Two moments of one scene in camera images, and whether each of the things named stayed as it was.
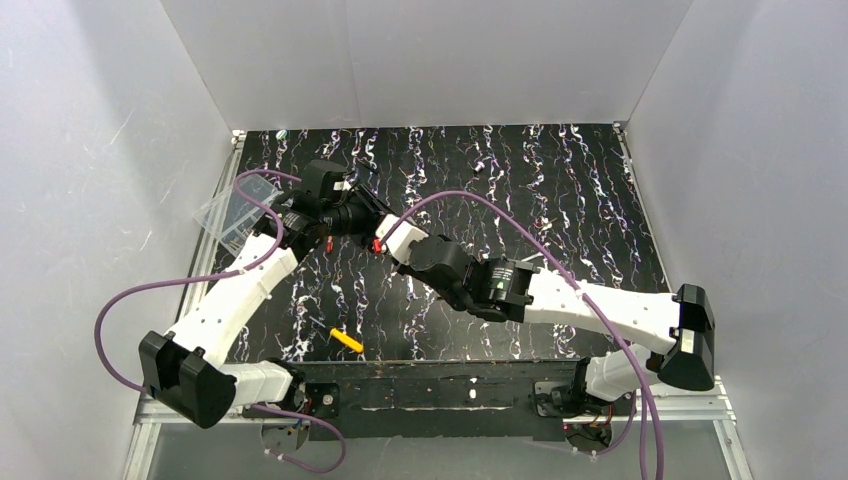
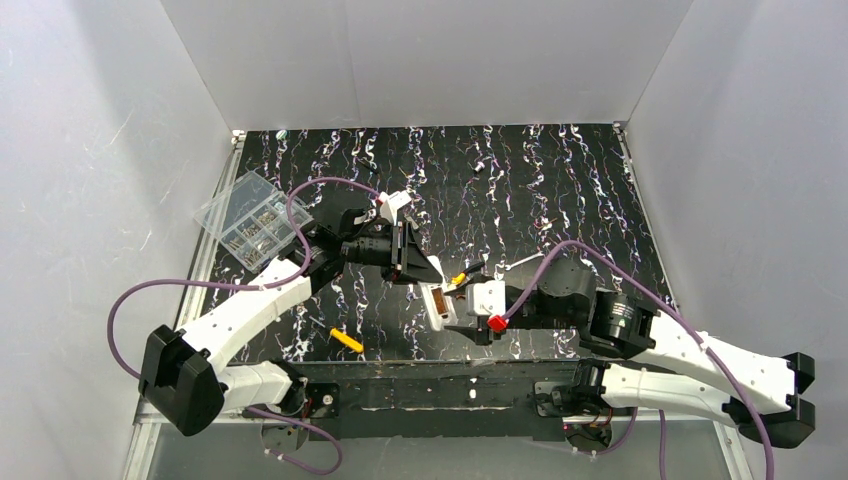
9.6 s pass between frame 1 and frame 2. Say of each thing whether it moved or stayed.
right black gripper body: moved
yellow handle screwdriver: stayed
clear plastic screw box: stayed
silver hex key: stayed
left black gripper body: moved
